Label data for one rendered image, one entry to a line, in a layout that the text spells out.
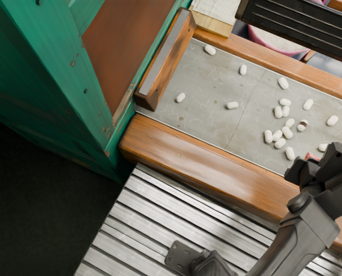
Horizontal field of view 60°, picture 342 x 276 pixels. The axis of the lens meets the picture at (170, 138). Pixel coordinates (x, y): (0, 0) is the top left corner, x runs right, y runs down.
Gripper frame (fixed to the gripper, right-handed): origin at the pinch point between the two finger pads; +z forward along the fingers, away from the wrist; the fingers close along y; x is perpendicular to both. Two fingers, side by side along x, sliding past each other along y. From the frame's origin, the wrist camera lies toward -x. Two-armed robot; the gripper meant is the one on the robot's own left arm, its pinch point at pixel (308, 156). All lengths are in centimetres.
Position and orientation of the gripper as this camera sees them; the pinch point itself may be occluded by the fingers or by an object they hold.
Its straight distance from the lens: 80.7
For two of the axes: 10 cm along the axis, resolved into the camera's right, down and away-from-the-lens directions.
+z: 2.8, -4.9, 8.3
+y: -9.1, -4.0, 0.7
